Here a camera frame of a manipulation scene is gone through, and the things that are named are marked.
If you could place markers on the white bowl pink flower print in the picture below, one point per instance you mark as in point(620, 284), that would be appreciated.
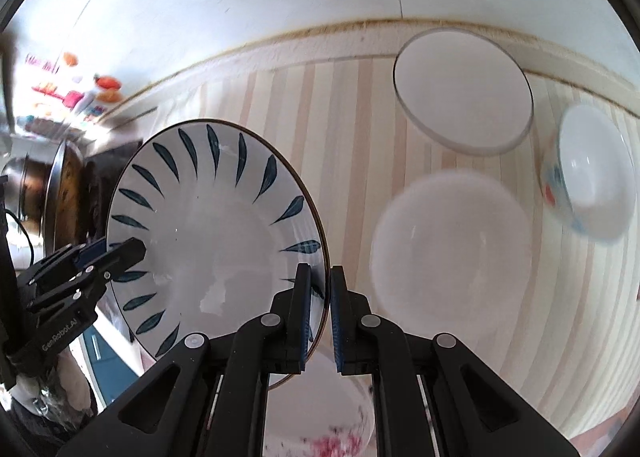
point(320, 402)

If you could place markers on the steel steamer pot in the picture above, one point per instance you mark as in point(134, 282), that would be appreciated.
point(27, 187)

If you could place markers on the striped cat mat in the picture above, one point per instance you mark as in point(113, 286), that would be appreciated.
point(340, 137)

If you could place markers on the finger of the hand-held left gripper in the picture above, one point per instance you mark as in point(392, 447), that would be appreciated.
point(90, 257)
point(127, 254)

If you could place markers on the plain white plate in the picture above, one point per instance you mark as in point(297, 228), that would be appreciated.
point(460, 92)

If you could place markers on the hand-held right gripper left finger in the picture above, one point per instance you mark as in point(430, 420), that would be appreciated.
point(304, 312)

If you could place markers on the dark frying pan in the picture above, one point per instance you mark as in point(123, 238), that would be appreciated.
point(67, 197)

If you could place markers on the white bowl dark rim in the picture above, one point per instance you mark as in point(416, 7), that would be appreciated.
point(450, 247)

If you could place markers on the white plate blue leaf pattern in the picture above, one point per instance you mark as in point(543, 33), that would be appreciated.
point(210, 217)

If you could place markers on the colourful wall stickers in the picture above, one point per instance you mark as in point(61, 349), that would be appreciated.
point(70, 97)

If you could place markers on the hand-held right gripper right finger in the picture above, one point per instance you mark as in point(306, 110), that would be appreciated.
point(337, 322)

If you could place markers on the white bowl red blue print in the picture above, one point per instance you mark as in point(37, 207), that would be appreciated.
point(590, 172)

